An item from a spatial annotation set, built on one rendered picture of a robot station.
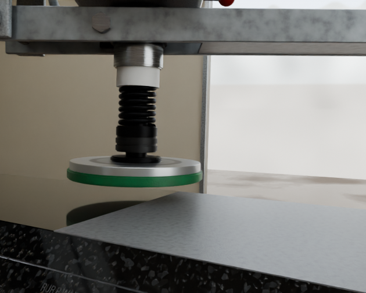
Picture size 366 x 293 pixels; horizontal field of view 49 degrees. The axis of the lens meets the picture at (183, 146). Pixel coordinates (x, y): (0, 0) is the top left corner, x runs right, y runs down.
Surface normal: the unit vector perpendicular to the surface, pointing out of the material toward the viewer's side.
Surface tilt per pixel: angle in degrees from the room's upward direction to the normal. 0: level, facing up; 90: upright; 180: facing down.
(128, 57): 90
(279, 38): 90
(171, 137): 90
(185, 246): 0
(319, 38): 90
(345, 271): 0
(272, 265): 0
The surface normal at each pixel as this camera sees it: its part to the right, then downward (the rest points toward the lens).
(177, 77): -0.33, 0.04
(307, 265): 0.03, -1.00
